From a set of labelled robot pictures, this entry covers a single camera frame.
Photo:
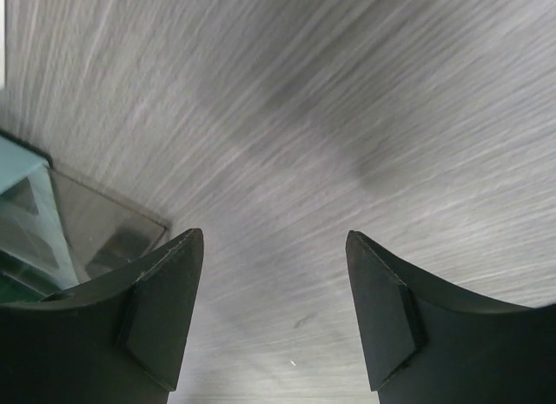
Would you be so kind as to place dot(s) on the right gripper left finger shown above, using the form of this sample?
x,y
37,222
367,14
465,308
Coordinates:
x,y
119,338

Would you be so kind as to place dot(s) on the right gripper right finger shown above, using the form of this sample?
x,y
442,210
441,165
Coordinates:
x,y
427,340

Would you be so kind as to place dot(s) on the teal makeup drawer organizer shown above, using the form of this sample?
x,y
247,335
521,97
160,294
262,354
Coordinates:
x,y
57,233

